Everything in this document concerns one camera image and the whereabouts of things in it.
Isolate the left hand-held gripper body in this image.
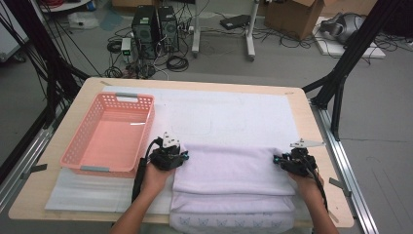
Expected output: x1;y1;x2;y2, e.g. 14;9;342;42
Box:
148;131;184;172

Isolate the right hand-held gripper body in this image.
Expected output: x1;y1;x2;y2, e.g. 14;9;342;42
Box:
281;138;325;178

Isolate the lilac butterfly print towel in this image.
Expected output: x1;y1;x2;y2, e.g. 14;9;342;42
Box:
169;143;297;234

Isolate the pink plastic basket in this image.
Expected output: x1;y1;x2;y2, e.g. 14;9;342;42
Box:
58;92;156;179

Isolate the person's left hand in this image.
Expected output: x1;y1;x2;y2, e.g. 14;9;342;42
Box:
140;163;176;200

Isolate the person's right hand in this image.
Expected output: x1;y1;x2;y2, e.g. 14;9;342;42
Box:
287;170;326;205

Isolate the white floor board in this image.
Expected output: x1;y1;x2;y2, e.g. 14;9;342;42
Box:
313;16;387;59

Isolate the small white power supply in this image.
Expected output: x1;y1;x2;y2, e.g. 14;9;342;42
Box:
120;37;133;63

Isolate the white metal stand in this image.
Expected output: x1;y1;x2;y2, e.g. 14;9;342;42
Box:
191;0;261;62

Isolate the black computer tower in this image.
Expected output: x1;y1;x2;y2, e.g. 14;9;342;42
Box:
158;5;180;53
131;5;160;60

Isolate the open cardboard box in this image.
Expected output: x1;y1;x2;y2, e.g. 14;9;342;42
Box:
264;0;325;41

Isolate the grey rounded appliance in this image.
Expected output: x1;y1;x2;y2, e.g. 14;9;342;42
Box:
319;12;368;45

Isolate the flat black device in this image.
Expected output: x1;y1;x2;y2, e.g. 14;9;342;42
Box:
219;14;251;31

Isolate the clear plastic bag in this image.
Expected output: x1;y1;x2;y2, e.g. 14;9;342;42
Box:
67;11;100;30

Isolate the round white table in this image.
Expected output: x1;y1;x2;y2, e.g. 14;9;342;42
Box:
38;0;92;14

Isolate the white cabinet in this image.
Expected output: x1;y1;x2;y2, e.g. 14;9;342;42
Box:
0;0;29;62

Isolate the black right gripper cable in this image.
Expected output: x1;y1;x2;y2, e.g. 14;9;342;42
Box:
305;155;329;213

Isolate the black sleeved left gripper cable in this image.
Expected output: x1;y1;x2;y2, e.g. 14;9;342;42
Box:
131;136;164;204

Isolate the aluminium rail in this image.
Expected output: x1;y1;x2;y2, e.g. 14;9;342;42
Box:
0;106;66;213
310;100;380;234

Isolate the coiled black cable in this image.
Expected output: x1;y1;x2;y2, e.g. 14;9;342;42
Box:
166;55;190;73

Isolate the black metal frame strut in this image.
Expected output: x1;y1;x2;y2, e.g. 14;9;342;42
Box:
0;0;91;130
301;0;403;141

